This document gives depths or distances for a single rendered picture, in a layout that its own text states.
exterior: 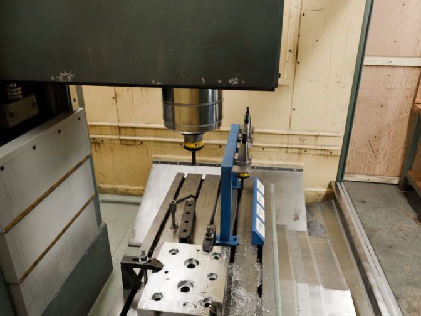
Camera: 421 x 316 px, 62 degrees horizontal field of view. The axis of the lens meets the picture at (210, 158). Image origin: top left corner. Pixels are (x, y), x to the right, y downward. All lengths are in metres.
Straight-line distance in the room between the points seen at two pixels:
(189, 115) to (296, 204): 1.21
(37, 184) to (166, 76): 0.50
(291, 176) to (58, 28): 1.53
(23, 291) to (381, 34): 3.32
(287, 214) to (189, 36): 1.32
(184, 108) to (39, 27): 0.35
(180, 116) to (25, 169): 0.44
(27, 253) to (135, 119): 1.19
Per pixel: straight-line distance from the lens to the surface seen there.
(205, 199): 1.65
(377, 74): 3.70
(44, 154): 1.10
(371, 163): 3.98
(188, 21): 0.75
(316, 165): 2.09
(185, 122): 0.84
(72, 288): 1.42
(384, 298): 1.46
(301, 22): 1.88
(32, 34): 0.89
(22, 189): 1.03
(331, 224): 2.00
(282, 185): 2.01
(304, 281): 1.48
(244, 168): 1.22
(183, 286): 1.11
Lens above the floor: 1.75
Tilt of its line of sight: 24 degrees down
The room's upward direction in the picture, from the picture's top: straight up
